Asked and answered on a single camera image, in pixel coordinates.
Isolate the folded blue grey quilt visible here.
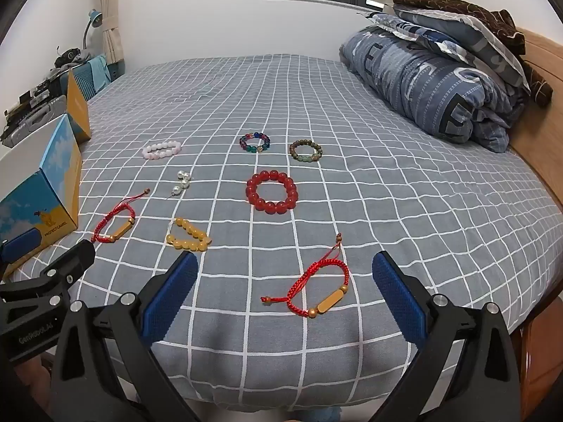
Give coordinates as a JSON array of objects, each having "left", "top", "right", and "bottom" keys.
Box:
[{"left": 340, "top": 24, "right": 531, "bottom": 154}]

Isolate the teal suitcase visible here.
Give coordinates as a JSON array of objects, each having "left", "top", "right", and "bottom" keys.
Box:
[{"left": 70, "top": 55, "right": 120, "bottom": 103}]

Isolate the brown green stone bracelet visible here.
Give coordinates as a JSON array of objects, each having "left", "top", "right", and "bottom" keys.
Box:
[{"left": 288, "top": 139, "right": 323, "bottom": 164}]

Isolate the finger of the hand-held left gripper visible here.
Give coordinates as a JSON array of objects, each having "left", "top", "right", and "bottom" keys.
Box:
[
  {"left": 0, "top": 228, "right": 43, "bottom": 275},
  {"left": 20, "top": 240, "right": 96, "bottom": 313}
]

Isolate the black bag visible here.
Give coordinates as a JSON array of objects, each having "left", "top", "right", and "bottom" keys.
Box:
[{"left": 53, "top": 46, "right": 91, "bottom": 70}]

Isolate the red cord bracelet gold tube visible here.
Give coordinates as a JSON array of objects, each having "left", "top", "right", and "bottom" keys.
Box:
[
  {"left": 91, "top": 189, "right": 150, "bottom": 244},
  {"left": 260, "top": 233, "right": 351, "bottom": 318}
]

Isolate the pink bead bracelet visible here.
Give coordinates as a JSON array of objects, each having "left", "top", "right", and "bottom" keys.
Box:
[{"left": 143, "top": 140, "right": 183, "bottom": 160}]

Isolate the white pearl bracelet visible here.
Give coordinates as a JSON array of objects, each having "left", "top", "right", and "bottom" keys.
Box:
[{"left": 167, "top": 170, "right": 194, "bottom": 199}]

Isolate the yellow bead bracelet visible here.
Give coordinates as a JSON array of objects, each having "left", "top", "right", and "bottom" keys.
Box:
[{"left": 166, "top": 217, "right": 213, "bottom": 253}]

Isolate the blue and yellow cardboard box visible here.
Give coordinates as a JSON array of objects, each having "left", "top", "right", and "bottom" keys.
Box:
[{"left": 0, "top": 69, "right": 91, "bottom": 280}]

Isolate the wooden bed frame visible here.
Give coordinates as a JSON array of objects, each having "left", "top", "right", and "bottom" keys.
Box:
[{"left": 506, "top": 28, "right": 563, "bottom": 405}]

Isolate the teal cloth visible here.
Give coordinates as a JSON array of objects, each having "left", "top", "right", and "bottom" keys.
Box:
[{"left": 86, "top": 55, "right": 110, "bottom": 93}]

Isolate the blue grey patterned pillow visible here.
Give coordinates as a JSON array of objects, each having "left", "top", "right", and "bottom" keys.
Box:
[{"left": 367, "top": 2, "right": 531, "bottom": 93}]

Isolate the grey checked bedsheet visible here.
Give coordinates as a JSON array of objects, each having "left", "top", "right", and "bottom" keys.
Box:
[{"left": 9, "top": 53, "right": 563, "bottom": 410}]

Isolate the pile of small boxes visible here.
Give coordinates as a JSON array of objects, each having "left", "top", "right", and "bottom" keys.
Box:
[{"left": 0, "top": 81, "right": 64, "bottom": 124}]

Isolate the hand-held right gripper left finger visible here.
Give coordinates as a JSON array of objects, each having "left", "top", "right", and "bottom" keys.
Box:
[{"left": 52, "top": 251, "right": 212, "bottom": 422}]

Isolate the red bead bracelet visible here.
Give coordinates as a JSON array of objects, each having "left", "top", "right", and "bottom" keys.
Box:
[{"left": 246, "top": 169, "right": 300, "bottom": 216}]

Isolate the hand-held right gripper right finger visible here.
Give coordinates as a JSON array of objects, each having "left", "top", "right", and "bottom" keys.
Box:
[{"left": 372, "top": 250, "right": 522, "bottom": 422}]

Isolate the grey suitcase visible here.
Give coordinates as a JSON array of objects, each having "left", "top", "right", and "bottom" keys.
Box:
[{"left": 0, "top": 97, "right": 68, "bottom": 149}]

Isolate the multicolour glass bead bracelet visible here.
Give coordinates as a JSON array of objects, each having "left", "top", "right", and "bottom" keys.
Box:
[{"left": 239, "top": 130, "right": 271, "bottom": 155}]

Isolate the blue desk lamp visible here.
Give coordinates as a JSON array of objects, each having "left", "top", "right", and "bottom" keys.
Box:
[{"left": 81, "top": 9, "right": 105, "bottom": 51}]

